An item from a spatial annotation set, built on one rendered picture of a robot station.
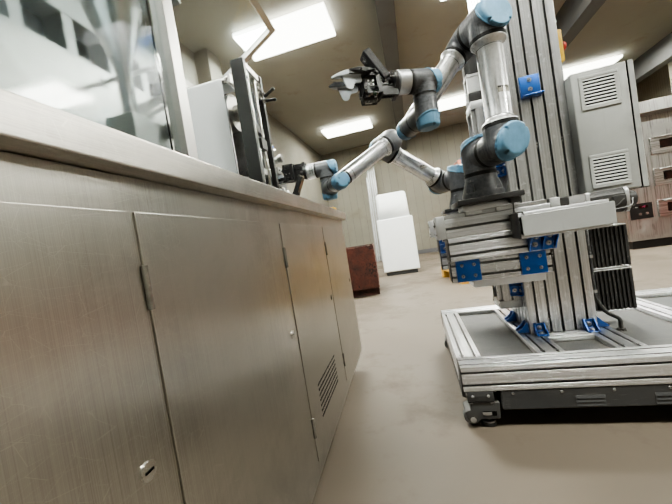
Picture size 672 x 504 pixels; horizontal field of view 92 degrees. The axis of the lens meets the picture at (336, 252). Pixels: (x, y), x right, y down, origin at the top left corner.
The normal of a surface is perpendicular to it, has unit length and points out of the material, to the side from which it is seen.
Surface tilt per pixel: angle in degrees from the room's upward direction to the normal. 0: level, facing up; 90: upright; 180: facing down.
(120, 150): 90
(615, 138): 90
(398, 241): 90
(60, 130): 90
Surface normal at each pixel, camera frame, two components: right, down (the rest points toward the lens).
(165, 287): 0.97, -0.15
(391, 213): -0.18, -0.12
